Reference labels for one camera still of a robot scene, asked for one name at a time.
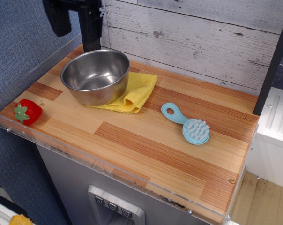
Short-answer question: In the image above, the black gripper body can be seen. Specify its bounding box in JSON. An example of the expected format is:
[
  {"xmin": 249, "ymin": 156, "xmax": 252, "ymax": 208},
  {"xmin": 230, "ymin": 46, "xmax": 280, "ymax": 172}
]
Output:
[{"xmin": 43, "ymin": 0, "xmax": 106, "ymax": 16}]

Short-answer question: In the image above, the light blue scrub brush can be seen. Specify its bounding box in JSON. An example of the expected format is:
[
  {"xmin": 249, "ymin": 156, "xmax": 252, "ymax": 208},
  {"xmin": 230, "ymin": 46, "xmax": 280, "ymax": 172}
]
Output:
[{"xmin": 161, "ymin": 103, "xmax": 210, "ymax": 145}]

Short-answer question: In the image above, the black left frame post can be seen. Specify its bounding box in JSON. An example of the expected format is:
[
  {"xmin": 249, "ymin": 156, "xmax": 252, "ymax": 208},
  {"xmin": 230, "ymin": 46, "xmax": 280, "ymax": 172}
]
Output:
[{"xmin": 82, "ymin": 39, "xmax": 101, "ymax": 53}]

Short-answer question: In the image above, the white toy sink counter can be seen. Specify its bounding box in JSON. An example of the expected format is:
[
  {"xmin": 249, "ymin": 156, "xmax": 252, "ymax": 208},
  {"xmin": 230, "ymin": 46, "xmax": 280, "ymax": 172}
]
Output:
[{"xmin": 245, "ymin": 88, "xmax": 283, "ymax": 187}]

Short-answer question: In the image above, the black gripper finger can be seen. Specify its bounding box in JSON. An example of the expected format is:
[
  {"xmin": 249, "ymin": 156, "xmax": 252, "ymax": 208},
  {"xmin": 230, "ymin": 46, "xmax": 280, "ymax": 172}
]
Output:
[
  {"xmin": 78, "ymin": 4, "xmax": 102, "ymax": 46},
  {"xmin": 43, "ymin": 0, "xmax": 72, "ymax": 37}
]

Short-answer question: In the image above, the yellow object bottom corner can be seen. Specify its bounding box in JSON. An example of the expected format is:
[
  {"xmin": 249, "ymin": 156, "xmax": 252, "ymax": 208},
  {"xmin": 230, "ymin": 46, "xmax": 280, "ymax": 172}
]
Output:
[{"xmin": 9, "ymin": 214, "xmax": 33, "ymax": 225}]

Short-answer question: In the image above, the black frame post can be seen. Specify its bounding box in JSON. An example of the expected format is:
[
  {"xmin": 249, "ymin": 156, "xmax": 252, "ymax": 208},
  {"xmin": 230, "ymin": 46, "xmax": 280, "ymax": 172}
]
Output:
[
  {"xmin": 253, "ymin": 28, "xmax": 283, "ymax": 116},
  {"xmin": 82, "ymin": 39, "xmax": 101, "ymax": 53}
]

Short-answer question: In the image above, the black right frame post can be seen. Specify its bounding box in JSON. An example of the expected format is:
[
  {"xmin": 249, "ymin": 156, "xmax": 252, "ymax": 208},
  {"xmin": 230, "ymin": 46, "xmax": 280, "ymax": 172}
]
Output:
[{"xmin": 253, "ymin": 28, "xmax": 283, "ymax": 116}]

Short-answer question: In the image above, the stainless steel bowl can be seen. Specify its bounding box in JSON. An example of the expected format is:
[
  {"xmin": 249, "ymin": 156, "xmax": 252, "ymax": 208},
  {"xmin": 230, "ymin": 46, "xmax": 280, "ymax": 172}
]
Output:
[{"xmin": 60, "ymin": 50, "xmax": 130, "ymax": 106}]

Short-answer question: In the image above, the grey dispenser button panel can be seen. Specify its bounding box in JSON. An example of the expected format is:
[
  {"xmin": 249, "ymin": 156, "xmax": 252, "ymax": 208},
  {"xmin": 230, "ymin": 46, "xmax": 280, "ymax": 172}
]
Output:
[{"xmin": 88, "ymin": 185, "xmax": 146, "ymax": 225}]

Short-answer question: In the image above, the red toy strawberry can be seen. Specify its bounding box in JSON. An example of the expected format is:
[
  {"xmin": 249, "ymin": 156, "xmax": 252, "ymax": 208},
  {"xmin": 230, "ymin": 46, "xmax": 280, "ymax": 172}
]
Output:
[{"xmin": 14, "ymin": 99, "xmax": 43, "ymax": 126}]

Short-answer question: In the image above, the silver toy fridge cabinet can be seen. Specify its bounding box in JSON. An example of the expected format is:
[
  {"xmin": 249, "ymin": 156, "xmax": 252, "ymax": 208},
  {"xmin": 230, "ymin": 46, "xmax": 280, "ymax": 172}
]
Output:
[{"xmin": 37, "ymin": 145, "xmax": 205, "ymax": 225}]

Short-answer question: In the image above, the yellow folded cloth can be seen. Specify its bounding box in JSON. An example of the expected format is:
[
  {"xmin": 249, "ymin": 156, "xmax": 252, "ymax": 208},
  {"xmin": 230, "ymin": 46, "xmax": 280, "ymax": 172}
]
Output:
[{"xmin": 96, "ymin": 72, "xmax": 158, "ymax": 114}]

